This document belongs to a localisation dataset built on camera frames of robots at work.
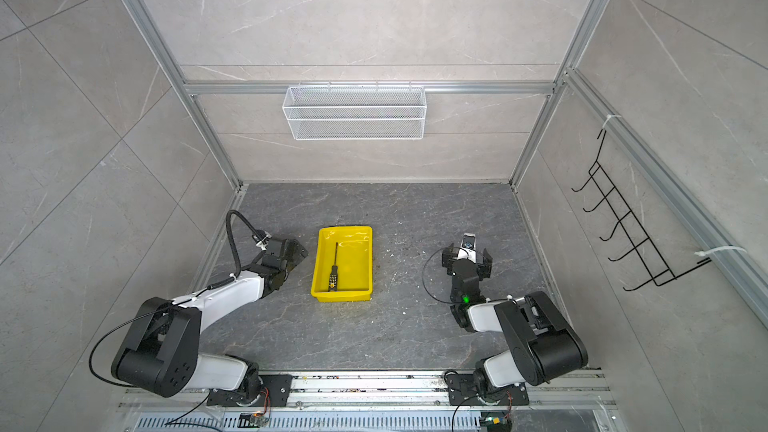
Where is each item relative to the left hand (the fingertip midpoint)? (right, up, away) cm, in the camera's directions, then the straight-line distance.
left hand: (292, 245), depth 92 cm
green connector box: (+56, -39, -22) cm, 72 cm away
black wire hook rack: (+87, +2, -28) cm, 91 cm away
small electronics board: (-1, -39, -22) cm, 45 cm away
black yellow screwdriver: (+14, -11, -1) cm, 17 cm away
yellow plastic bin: (+20, -7, +3) cm, 21 cm away
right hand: (+56, 0, -2) cm, 56 cm away
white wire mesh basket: (+19, +44, +9) cm, 49 cm away
